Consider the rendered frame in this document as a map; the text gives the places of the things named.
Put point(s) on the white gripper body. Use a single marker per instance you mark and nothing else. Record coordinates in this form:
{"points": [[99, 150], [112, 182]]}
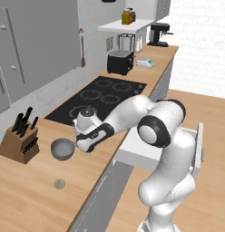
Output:
{"points": [[85, 145]]}

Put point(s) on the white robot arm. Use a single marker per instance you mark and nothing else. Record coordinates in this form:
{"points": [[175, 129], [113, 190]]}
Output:
{"points": [[165, 157]]}

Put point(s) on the white open drawer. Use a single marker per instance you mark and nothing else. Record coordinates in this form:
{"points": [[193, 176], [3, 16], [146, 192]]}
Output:
{"points": [[135, 151]]}

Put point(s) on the grey bowl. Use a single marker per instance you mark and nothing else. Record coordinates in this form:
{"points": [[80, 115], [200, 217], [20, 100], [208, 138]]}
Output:
{"points": [[61, 149]]}

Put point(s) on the small green round food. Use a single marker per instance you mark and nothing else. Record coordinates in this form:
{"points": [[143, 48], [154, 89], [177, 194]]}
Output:
{"points": [[59, 183]]}

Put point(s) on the grey base cupboard door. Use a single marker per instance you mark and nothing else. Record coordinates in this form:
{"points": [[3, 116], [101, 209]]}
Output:
{"points": [[108, 196]]}

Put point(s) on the black hob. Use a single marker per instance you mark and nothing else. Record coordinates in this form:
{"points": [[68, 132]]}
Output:
{"points": [[108, 93]]}

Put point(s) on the wooden knife block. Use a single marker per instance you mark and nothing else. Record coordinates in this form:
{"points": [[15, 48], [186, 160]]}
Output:
{"points": [[15, 145]]}

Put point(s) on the black toaster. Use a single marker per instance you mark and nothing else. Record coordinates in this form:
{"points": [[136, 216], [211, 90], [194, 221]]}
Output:
{"points": [[119, 64]]}

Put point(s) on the hanging wooden spoon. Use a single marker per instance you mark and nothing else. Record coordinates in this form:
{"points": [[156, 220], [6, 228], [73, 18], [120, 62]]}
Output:
{"points": [[82, 51]]}

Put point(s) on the grey base cupboard run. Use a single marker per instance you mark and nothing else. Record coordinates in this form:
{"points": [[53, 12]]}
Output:
{"points": [[162, 81]]}

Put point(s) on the white and teal scale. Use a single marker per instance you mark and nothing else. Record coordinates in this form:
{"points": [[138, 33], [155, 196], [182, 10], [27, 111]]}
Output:
{"points": [[145, 62]]}

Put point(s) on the large grey cupboard door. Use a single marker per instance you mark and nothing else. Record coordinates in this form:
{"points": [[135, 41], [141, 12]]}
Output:
{"points": [[47, 42]]}

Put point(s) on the white bottle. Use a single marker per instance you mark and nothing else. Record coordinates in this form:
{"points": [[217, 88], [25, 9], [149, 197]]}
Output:
{"points": [[138, 44]]}

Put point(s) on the black coffee machine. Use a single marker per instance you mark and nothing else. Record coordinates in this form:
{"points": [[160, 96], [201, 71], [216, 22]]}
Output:
{"points": [[158, 33]]}

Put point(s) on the yellow jar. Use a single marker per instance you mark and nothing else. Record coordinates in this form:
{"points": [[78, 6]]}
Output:
{"points": [[126, 17]]}

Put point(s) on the dark brown jar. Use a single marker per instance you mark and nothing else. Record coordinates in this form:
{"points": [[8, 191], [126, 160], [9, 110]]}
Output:
{"points": [[133, 15]]}

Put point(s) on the wall socket plate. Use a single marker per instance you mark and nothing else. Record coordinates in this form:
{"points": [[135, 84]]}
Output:
{"points": [[109, 43]]}

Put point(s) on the white wall shelf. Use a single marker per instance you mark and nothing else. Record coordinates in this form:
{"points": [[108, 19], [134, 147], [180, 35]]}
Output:
{"points": [[126, 26]]}

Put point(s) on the grey wall cupboard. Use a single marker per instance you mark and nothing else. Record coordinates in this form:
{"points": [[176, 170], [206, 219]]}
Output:
{"points": [[162, 9]]}

